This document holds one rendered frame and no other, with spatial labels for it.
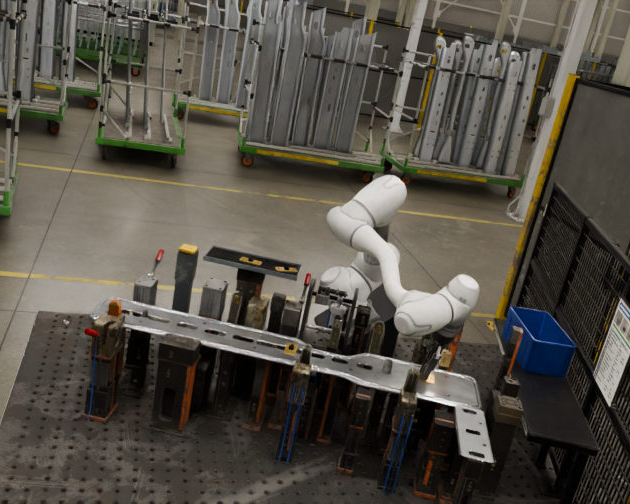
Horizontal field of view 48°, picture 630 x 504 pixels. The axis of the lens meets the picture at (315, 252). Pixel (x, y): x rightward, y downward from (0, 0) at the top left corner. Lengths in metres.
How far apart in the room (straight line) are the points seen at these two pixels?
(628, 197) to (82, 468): 3.47
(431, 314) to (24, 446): 1.31
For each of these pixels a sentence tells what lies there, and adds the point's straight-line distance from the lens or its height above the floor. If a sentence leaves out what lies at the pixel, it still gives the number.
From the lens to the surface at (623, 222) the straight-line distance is 4.66.
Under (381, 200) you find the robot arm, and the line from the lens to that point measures 2.57.
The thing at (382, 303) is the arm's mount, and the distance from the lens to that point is 3.22.
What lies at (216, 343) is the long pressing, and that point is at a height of 1.00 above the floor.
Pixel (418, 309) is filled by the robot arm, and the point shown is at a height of 1.36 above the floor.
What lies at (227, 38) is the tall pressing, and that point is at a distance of 11.79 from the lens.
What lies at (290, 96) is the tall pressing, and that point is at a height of 0.95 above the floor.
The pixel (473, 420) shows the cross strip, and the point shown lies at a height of 1.00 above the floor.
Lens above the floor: 2.15
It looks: 19 degrees down
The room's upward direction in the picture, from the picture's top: 11 degrees clockwise
